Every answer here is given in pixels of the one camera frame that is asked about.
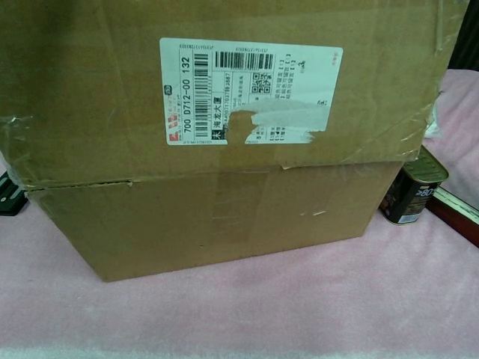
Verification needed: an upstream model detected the brown cardboard shipping box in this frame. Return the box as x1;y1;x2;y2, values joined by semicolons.
0;0;454;285

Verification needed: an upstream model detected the long dark red box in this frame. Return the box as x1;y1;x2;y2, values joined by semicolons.
428;185;479;248

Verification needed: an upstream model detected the gold rectangular tin can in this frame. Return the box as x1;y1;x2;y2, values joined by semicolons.
379;145;450;225

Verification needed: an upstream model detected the black slotted metal plate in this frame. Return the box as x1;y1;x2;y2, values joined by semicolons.
0;172;29;217

